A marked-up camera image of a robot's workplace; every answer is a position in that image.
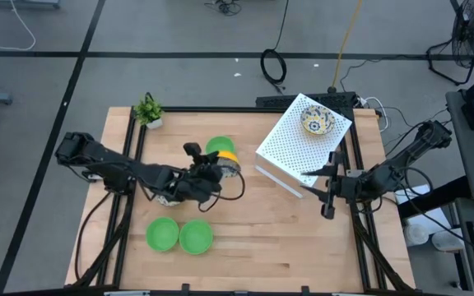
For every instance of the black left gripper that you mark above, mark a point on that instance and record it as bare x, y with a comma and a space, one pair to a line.
200, 183

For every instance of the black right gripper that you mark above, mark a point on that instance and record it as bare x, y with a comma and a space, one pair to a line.
346, 187

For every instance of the green plastic bowl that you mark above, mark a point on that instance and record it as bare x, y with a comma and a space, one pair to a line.
162, 234
219, 144
196, 236

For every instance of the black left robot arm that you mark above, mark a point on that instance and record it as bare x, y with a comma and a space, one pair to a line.
109, 162

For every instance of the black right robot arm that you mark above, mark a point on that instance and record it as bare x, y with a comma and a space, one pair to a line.
389, 174

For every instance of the white perforated metal shelf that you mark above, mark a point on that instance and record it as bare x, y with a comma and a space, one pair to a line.
290, 144

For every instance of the potted green plant white pot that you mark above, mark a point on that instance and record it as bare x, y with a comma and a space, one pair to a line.
148, 111

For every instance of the black perforated equipment box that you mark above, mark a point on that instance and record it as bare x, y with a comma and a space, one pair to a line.
274, 101

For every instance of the white round lid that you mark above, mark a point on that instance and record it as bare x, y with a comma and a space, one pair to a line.
416, 235
447, 241

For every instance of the black desk bar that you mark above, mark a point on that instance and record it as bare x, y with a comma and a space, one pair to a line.
434, 197

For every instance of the white paper sheet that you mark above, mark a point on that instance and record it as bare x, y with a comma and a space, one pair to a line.
430, 218

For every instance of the black floor fan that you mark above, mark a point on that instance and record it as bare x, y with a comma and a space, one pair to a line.
473, 33

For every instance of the grey cart base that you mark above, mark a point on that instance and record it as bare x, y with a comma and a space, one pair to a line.
23, 3

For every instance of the black aluminium table frame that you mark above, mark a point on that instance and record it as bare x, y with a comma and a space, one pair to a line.
220, 109

